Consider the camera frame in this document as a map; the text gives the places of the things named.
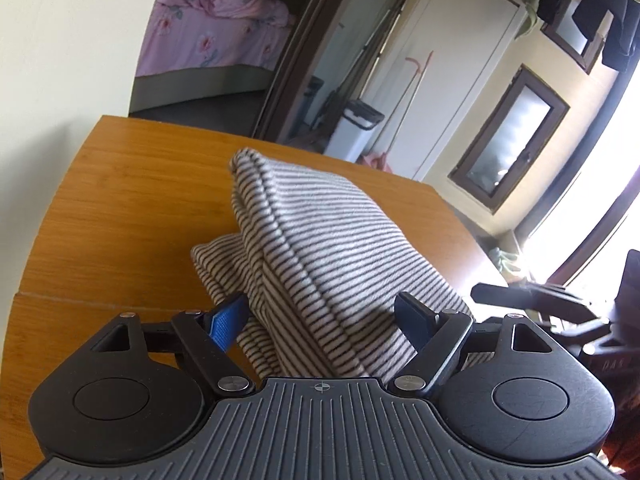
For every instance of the pink dustpan with broom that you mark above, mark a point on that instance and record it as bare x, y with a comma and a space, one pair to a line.
407, 105

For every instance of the white bin with black lid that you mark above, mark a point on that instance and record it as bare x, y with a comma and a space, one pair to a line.
352, 132

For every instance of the striped long-sleeve shirt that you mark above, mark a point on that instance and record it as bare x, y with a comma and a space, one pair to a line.
320, 250

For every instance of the grey bed frame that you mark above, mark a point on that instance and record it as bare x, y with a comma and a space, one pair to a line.
200, 85

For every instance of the bundle of leaning poles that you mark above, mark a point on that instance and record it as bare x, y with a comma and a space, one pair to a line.
360, 60

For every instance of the brown-framed frosted window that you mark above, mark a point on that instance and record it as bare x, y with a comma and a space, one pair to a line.
510, 140

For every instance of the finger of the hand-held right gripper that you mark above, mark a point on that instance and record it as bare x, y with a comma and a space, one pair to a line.
525, 296

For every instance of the black hanging garment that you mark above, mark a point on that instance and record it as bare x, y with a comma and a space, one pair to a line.
612, 15

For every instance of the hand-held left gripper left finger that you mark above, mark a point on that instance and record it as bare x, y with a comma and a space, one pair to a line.
227, 322

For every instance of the large bright window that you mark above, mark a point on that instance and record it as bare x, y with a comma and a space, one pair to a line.
590, 210

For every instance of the pale green cloth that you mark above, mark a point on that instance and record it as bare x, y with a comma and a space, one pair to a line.
507, 260

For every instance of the bed with pink floral bedding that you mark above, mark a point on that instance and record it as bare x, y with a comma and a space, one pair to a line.
210, 25

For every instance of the white door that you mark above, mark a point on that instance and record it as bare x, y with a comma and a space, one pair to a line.
450, 60

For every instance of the dark brown door frame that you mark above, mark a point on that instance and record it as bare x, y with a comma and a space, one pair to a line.
295, 60

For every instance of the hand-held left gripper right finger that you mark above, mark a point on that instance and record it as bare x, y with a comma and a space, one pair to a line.
415, 320

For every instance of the small brown-framed window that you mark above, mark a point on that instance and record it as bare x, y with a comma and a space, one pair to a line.
570, 35

